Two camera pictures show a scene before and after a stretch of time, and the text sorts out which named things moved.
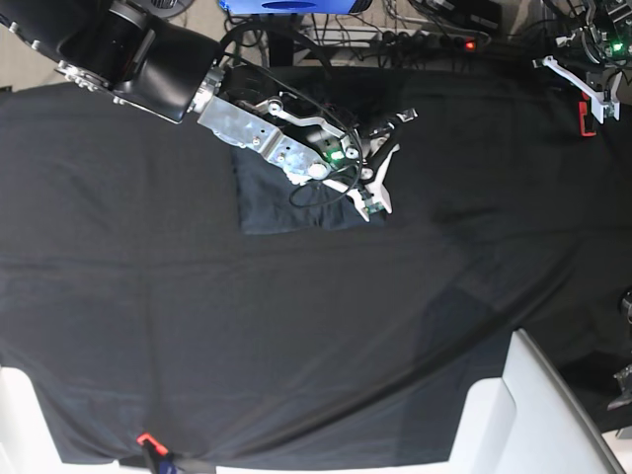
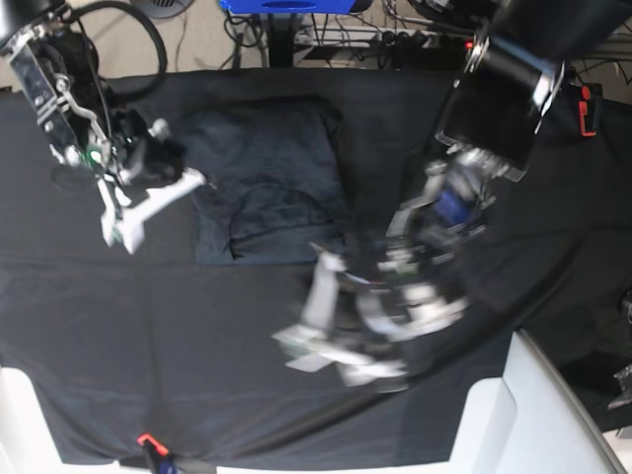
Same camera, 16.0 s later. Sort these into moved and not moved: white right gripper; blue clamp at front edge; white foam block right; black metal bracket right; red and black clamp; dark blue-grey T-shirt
Moved: dark blue-grey T-shirt; white right gripper
Not moved: red and black clamp; white foam block right; blue clamp at front edge; black metal bracket right
